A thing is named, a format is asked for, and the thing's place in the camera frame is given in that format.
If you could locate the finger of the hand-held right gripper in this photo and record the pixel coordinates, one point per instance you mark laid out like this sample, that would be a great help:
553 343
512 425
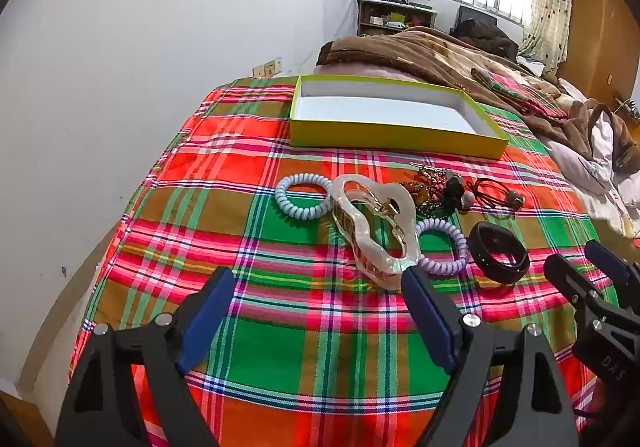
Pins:
575 284
612 262

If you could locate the dark jacket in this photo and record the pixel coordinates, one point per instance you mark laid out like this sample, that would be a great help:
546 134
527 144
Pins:
487 37

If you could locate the white duvet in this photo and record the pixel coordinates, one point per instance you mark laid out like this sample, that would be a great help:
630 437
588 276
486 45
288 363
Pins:
600 172

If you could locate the wooden furniture corner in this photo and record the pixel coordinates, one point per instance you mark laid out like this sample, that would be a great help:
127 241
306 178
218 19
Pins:
20 422

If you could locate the wooden shelf unit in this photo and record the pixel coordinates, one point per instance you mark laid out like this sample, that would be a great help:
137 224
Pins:
370 9

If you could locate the black monitor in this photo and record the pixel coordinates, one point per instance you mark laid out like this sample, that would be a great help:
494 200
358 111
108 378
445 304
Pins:
475 13

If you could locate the folded plaid cloth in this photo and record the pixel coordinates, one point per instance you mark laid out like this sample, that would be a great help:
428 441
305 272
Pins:
515 89

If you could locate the patterned curtain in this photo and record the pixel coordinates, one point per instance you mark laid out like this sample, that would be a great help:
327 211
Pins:
547 12

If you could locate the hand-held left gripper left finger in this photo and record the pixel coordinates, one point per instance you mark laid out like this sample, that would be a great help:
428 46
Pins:
210 312

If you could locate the wooden wardrobe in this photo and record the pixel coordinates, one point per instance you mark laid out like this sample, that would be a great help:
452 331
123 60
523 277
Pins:
600 27

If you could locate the wall socket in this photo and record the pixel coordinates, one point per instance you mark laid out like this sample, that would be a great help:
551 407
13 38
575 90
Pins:
267 68

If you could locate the pearly hair claw clip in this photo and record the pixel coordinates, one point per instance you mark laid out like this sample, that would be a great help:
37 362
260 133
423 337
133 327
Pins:
360 247

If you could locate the black wristband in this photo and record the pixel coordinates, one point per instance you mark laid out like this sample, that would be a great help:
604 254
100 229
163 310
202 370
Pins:
480 259

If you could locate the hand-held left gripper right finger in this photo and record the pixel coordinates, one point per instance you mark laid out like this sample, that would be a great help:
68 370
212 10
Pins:
427 317

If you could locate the yellow-green shallow box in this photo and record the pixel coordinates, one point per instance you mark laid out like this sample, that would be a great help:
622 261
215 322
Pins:
380 102

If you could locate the pink blanket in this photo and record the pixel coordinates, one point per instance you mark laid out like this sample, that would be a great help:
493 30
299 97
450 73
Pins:
350 69

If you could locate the plaid bed sheet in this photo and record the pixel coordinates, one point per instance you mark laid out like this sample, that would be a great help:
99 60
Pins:
280 342

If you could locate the brown fleece blanket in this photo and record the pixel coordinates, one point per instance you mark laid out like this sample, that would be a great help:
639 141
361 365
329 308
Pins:
400 47

